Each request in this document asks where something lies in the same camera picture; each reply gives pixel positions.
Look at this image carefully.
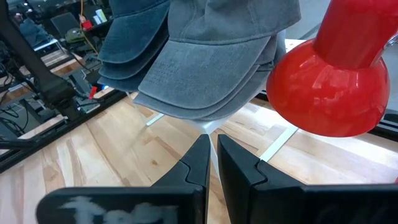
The grey baseball cap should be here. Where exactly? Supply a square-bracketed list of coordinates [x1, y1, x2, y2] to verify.
[132, 29, 287, 122]
[138, 0, 302, 111]

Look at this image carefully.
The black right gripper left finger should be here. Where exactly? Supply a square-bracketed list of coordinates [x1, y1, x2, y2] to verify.
[35, 134, 211, 224]

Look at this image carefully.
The black office chair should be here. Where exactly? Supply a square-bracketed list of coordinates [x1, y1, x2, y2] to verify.
[50, 12, 81, 37]

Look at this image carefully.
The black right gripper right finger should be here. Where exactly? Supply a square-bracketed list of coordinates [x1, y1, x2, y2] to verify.
[217, 134, 398, 224]

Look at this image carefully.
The black aluminium table frame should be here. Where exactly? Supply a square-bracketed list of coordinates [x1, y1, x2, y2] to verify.
[0, 90, 128, 174]

